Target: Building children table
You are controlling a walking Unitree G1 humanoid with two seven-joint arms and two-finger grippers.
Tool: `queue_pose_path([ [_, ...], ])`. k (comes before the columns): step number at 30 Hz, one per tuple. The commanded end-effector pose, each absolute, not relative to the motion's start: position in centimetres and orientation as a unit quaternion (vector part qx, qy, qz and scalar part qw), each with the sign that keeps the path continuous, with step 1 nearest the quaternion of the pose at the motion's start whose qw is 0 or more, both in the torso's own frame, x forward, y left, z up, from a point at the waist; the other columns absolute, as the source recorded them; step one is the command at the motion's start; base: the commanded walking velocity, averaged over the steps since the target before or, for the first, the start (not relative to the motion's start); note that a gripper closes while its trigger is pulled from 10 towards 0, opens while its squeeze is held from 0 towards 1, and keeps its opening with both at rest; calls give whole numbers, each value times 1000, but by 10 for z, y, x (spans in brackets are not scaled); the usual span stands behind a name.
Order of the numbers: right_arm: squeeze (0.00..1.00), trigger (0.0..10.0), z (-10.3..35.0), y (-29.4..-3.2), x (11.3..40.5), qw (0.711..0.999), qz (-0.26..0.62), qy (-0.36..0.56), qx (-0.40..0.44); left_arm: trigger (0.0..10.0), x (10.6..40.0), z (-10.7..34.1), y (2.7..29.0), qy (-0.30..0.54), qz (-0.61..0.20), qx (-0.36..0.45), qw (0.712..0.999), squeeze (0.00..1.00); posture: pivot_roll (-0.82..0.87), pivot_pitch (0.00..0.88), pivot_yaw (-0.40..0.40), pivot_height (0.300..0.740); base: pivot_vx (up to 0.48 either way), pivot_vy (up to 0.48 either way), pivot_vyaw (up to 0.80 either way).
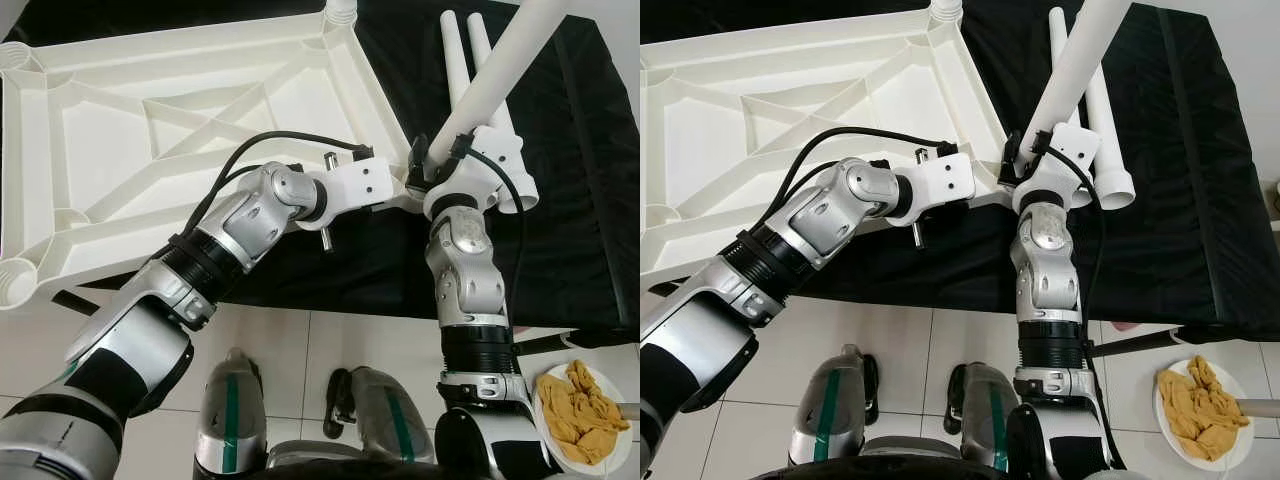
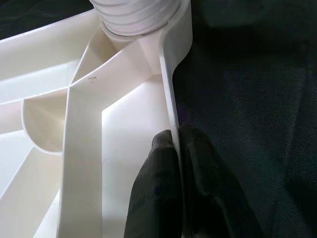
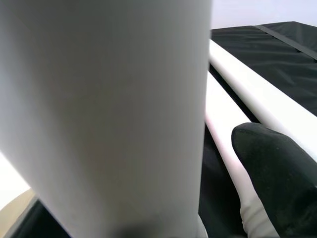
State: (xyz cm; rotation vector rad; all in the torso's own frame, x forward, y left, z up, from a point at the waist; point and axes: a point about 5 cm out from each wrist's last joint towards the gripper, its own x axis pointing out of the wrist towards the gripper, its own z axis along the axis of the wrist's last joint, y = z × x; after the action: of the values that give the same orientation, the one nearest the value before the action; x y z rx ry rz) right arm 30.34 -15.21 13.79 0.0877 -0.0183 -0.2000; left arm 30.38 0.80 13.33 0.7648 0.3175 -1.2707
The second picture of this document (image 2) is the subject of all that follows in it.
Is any white plastic table leg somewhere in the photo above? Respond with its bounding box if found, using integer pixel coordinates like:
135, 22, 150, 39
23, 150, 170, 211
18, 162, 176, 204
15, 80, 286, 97
90, 0, 184, 37

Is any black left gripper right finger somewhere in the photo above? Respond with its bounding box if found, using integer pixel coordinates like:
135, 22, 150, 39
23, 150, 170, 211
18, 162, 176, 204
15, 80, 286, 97
178, 125, 263, 238

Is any white plastic table top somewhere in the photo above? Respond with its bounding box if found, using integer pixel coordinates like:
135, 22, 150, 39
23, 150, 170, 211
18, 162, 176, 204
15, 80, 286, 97
0, 0, 194, 238

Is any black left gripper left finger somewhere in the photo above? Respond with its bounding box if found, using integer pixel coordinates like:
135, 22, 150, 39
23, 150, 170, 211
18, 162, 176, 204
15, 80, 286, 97
123, 130, 185, 238

